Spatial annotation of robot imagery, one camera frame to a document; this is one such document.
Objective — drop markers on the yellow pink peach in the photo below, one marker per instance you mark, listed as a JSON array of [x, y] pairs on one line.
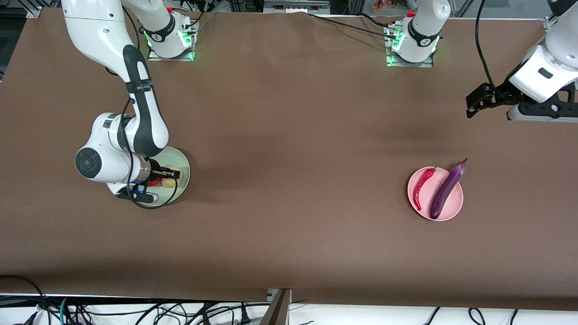
[[170, 183]]

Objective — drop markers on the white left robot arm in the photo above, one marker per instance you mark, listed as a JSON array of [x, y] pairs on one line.
[[424, 27]]

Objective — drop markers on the brown table cloth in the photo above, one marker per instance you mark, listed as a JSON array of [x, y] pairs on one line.
[[289, 248]]

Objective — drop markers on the red chili pepper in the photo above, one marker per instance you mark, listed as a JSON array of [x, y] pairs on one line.
[[422, 185]]

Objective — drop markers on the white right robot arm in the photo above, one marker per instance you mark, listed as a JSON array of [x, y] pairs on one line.
[[99, 36]]

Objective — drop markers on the pink round plate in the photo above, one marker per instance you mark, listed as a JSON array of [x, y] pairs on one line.
[[454, 203]]

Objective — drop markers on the red apple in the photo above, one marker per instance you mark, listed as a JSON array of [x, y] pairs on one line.
[[156, 183]]

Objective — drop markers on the grey metal device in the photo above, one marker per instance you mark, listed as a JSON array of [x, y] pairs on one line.
[[295, 6]]

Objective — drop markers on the long purple eggplant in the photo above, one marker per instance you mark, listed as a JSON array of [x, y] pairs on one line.
[[445, 192]]

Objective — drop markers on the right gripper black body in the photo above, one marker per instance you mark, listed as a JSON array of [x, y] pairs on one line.
[[156, 171]]

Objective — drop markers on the aluminium frame profile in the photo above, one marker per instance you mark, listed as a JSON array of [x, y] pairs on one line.
[[547, 22], [38, 10]]

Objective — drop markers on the pale green round plate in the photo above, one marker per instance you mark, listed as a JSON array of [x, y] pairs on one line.
[[180, 158]]

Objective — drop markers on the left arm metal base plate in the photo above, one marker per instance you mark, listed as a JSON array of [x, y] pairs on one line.
[[426, 64]]

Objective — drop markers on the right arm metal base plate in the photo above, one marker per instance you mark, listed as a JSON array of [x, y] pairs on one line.
[[156, 56]]

